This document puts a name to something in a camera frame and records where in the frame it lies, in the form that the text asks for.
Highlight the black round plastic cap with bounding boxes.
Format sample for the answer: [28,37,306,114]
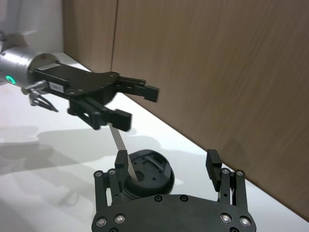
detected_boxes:
[122,149,175,199]

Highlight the thin silver metal strip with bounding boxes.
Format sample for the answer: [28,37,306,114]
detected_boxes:
[110,122,139,182]

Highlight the thin dark cable silver plug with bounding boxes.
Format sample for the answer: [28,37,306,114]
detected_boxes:
[21,80,59,113]

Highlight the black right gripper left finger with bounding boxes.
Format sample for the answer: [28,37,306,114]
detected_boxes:
[93,149,136,211]

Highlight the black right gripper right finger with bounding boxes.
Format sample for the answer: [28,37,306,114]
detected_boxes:
[205,149,249,210]

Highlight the brown wood wall panel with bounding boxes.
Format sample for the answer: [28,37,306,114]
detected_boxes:
[62,0,309,213]

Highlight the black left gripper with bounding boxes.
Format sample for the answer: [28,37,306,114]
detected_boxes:
[28,63,160,132]

